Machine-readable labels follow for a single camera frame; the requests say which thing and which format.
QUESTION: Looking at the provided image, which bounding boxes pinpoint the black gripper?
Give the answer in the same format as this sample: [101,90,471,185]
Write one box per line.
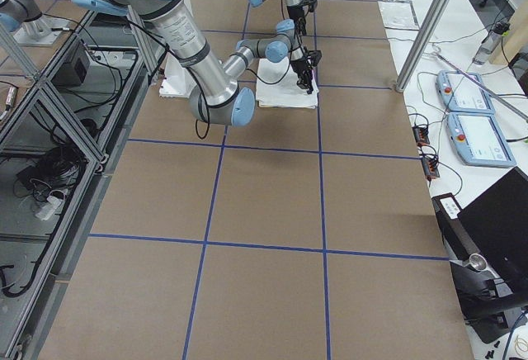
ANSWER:
[290,49,322,95]
[286,0,318,34]

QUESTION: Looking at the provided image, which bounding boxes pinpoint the white long-sleeve printed shirt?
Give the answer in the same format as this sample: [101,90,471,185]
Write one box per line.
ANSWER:
[256,59,318,109]

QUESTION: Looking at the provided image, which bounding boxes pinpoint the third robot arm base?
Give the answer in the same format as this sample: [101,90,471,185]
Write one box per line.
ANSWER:
[1,0,69,46]

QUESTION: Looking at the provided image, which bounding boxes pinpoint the clear plastic bag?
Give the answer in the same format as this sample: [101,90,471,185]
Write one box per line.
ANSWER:
[378,0,420,31]

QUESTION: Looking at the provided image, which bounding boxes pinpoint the orange terminal board upper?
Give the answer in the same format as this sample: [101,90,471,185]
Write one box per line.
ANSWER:
[412,126,431,147]

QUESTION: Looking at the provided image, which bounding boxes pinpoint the orange terminal board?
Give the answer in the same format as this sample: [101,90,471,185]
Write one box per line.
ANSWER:
[412,126,431,147]
[421,155,440,181]

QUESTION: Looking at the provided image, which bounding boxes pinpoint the orange terminal board lower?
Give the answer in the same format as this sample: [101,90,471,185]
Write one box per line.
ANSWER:
[421,155,440,181]

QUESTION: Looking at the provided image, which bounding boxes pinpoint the upper blue teach pendant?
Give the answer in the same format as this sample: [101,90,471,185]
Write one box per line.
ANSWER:
[436,70,495,115]

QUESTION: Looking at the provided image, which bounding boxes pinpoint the blue teach pendant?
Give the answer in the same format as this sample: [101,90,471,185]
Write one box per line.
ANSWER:
[436,70,495,115]
[446,112,516,168]

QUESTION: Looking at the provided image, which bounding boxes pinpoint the lower blue teach pendant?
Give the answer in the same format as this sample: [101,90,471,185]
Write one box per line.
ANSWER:
[446,112,516,168]

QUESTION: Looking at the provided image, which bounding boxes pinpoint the clear water bottle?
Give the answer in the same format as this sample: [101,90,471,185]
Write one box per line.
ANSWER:
[472,20,511,65]

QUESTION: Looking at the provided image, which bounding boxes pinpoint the black power brick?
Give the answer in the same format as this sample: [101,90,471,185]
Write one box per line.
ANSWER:
[52,43,90,87]

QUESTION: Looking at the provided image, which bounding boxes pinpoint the black laptop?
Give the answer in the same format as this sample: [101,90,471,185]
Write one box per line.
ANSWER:
[458,167,527,280]

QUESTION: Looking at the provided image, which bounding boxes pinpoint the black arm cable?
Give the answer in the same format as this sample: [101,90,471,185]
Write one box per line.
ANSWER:
[195,29,306,140]

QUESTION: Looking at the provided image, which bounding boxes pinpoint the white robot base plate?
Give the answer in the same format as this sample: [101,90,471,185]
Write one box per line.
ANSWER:
[159,55,196,99]

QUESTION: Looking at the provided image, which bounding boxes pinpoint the aluminium frame post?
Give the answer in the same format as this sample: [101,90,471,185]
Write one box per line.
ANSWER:
[394,0,450,92]

